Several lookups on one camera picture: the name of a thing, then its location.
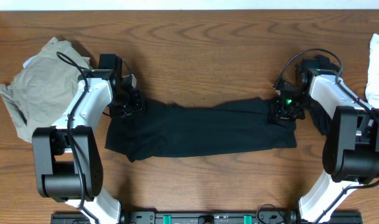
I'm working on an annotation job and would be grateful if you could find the black shirt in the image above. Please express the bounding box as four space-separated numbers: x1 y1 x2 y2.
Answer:
105 98 297 162

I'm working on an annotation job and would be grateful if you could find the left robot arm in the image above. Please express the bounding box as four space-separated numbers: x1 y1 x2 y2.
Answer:
32 52 145 223

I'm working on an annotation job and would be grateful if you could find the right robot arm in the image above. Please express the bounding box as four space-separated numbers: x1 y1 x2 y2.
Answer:
269 56 379 223

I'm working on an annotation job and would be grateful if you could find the white garment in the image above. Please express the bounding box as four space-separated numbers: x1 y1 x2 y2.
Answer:
365 34 379 108

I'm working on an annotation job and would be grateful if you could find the beige crumpled garment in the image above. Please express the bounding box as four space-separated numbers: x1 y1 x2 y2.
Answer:
0 37 90 142

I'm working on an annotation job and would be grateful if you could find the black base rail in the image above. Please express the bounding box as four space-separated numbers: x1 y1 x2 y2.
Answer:
50 207 363 224

